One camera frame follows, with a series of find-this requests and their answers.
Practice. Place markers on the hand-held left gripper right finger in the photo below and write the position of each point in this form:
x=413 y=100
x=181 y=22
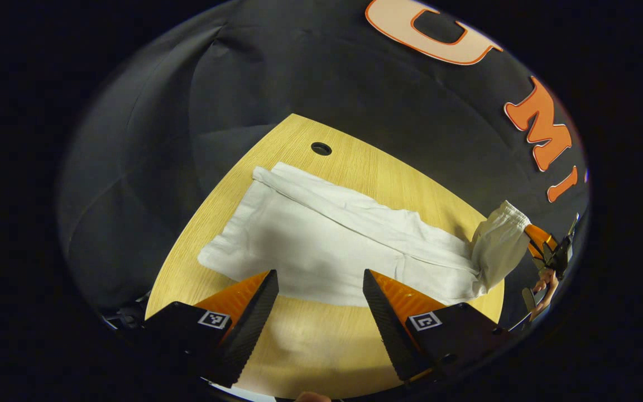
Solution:
x=388 y=329

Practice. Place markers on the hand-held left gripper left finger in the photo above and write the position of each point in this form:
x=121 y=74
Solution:
x=249 y=329

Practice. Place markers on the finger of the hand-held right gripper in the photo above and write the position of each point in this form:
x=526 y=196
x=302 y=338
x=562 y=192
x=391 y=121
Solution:
x=539 y=237

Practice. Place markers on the white jeans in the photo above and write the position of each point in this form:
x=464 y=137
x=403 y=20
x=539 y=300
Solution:
x=321 y=245

